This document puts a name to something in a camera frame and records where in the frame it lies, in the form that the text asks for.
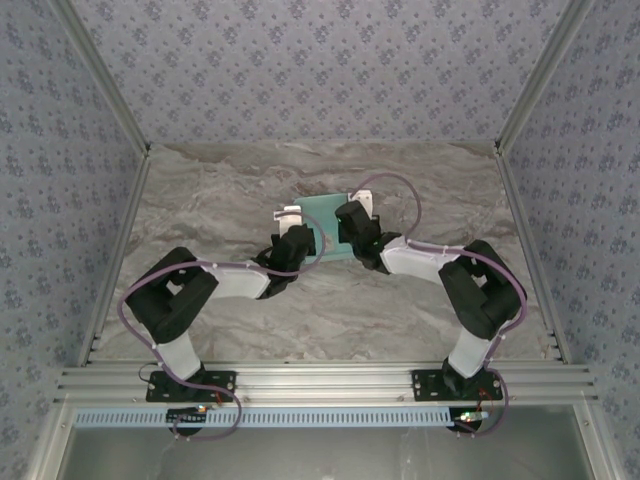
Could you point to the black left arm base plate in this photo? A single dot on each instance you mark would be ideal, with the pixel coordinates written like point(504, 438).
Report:
point(220, 385)

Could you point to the mint green paper box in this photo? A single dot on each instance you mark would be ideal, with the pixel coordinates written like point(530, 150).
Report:
point(325, 215)

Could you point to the grey metal panel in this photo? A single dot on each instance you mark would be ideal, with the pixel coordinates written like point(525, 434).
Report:
point(325, 455)

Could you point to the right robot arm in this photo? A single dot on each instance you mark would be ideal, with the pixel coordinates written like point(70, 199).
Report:
point(415, 260)

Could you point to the aluminium side rail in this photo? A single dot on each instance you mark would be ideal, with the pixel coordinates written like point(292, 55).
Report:
point(115, 250)
point(530, 250)

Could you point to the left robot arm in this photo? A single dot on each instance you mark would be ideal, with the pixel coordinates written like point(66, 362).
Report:
point(235, 285)

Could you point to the aluminium frame post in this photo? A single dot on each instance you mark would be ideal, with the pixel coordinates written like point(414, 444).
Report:
point(545, 75)
point(100, 75)

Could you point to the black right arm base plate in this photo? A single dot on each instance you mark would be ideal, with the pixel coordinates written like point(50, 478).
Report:
point(425, 387)

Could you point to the small circuit board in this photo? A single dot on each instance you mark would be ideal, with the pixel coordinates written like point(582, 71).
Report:
point(187, 417)
point(470, 421)

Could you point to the wide aluminium base rail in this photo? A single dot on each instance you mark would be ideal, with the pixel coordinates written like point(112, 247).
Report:
point(325, 382)

